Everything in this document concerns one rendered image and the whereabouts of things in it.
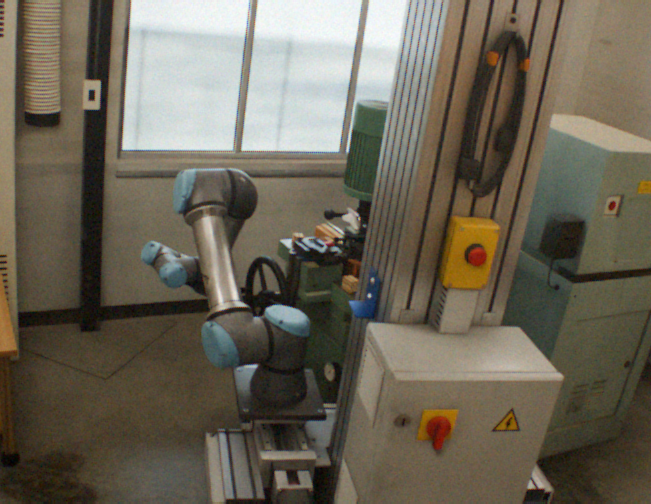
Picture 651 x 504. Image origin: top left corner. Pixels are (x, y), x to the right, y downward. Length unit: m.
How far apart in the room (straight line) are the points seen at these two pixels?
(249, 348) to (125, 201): 2.00
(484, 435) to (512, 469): 0.12
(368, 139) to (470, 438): 1.22
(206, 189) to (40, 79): 1.50
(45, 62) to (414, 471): 2.39
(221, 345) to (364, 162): 0.90
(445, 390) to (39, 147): 2.57
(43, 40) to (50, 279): 1.20
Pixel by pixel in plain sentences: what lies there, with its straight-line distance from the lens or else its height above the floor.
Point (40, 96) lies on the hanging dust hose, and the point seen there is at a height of 1.21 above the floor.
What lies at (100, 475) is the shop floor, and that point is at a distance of 2.93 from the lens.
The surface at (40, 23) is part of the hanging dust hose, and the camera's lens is 3.23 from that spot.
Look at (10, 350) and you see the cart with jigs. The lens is 2.67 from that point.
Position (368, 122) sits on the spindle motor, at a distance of 2.36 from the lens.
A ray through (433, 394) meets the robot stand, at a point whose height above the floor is 1.20.
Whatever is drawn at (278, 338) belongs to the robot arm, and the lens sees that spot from 1.81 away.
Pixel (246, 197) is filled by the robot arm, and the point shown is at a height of 1.26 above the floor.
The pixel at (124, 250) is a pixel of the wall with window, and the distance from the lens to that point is 3.77.
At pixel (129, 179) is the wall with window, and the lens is 3.64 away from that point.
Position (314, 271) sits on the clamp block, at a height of 0.95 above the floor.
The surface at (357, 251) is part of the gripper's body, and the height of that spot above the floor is 1.09.
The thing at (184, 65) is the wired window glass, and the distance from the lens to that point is 3.64.
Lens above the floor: 1.88
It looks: 22 degrees down
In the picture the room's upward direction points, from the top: 9 degrees clockwise
